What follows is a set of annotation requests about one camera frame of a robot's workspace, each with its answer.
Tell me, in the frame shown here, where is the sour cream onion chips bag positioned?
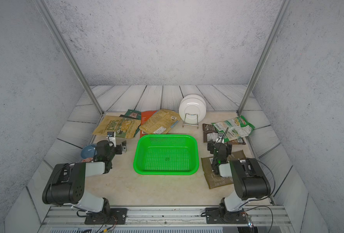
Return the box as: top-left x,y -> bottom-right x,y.
92,116 -> 141,139

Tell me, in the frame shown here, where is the brown Kettle chips bag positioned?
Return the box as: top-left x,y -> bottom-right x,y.
202,124 -> 246,145

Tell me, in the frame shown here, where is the green white chips bag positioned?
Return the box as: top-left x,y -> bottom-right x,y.
212,116 -> 255,142

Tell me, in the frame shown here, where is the olive cassava chips bag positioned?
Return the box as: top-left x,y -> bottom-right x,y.
201,150 -> 246,189

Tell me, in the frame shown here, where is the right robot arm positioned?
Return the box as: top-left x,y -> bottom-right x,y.
207,141 -> 272,217

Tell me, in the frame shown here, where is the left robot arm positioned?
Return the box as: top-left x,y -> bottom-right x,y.
42,140 -> 126,216

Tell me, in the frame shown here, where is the green plastic basket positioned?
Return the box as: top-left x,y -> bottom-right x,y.
133,135 -> 199,175

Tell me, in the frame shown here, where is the tan chips bag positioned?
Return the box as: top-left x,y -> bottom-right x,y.
139,109 -> 181,135

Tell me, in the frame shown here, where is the blue bowl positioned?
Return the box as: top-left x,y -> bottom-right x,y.
80,144 -> 97,159

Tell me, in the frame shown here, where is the dark green snack bag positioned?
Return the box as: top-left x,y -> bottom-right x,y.
120,109 -> 142,120

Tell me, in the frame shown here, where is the red snack bag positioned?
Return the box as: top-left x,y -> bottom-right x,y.
140,110 -> 157,138

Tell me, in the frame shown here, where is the white plate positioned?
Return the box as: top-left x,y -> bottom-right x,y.
179,94 -> 207,123

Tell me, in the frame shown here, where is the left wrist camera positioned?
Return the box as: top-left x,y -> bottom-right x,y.
107,132 -> 116,147

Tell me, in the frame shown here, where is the metal wire plate stand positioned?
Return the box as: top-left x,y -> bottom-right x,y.
182,113 -> 199,129

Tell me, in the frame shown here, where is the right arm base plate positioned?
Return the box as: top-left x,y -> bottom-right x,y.
201,207 -> 248,224

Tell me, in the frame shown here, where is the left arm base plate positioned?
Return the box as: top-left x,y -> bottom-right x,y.
84,208 -> 128,225

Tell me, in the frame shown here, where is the aluminium front rail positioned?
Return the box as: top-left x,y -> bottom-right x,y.
39,206 -> 294,233

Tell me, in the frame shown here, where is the right frame post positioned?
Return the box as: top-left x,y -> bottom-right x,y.
237,0 -> 291,116

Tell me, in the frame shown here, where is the frame post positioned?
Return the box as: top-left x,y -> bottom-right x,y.
237,0 -> 291,116
33,0 -> 104,116

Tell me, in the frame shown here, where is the left frame post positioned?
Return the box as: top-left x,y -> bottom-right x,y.
33,0 -> 104,116

